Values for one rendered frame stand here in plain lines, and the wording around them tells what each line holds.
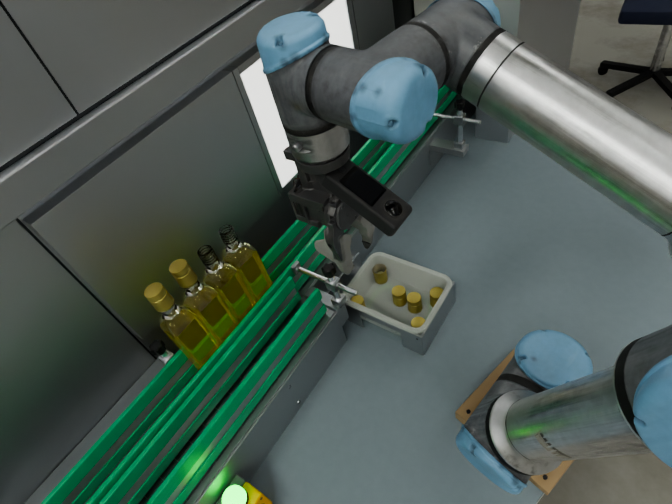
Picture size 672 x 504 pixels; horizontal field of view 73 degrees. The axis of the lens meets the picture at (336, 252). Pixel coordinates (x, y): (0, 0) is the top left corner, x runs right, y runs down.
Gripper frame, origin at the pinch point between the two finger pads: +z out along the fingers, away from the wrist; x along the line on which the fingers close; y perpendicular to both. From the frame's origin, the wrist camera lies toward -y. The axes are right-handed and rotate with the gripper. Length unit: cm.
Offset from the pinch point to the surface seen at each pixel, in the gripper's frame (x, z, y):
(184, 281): 15.1, 4.4, 28.8
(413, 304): -17.3, 37.2, 2.9
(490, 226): -53, 43, -2
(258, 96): -27, -6, 42
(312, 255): -12.4, 25.3, 26.1
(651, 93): -258, 118, -21
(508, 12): -90, 2, 10
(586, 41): -315, 118, 30
